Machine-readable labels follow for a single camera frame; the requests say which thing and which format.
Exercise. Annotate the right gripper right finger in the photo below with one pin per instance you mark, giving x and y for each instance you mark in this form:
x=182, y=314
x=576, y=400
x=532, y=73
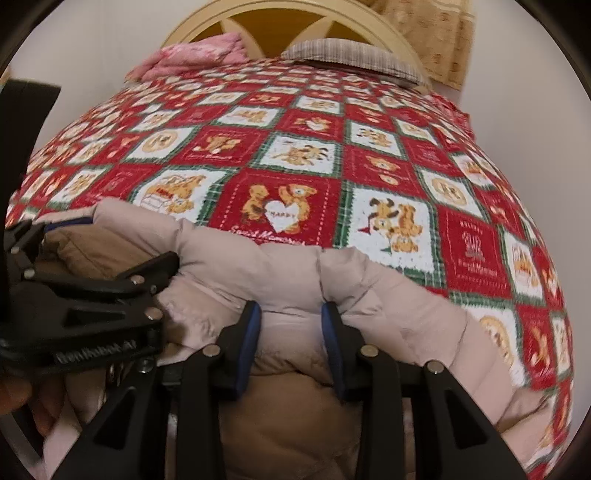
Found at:
x=452, y=436

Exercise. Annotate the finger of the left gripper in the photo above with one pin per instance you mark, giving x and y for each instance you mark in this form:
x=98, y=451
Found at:
x=153, y=275
x=26, y=236

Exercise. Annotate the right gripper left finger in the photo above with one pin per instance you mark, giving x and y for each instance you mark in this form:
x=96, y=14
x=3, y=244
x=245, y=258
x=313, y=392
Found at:
x=127, y=437

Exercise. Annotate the pink puffer jacket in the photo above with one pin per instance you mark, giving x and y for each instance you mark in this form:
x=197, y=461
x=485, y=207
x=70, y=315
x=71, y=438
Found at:
x=290, y=424

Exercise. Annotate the person's left hand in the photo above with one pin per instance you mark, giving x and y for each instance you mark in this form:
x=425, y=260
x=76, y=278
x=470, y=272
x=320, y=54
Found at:
x=46, y=399

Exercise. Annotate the red patchwork bear bedspread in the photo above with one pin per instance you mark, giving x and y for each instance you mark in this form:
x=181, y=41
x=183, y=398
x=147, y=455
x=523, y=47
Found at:
x=279, y=152

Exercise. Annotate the pink folded blanket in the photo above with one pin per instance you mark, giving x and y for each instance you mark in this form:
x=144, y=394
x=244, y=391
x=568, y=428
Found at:
x=175, y=59

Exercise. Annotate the striped pillow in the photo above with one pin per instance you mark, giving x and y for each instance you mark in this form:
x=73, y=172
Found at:
x=357, y=55

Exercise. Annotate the cream arched headboard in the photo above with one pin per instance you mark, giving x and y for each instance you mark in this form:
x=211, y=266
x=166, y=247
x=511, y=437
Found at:
x=268, y=28

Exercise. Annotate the yellow window curtain right panel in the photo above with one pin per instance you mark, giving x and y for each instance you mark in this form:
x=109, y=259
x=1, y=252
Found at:
x=440, y=31

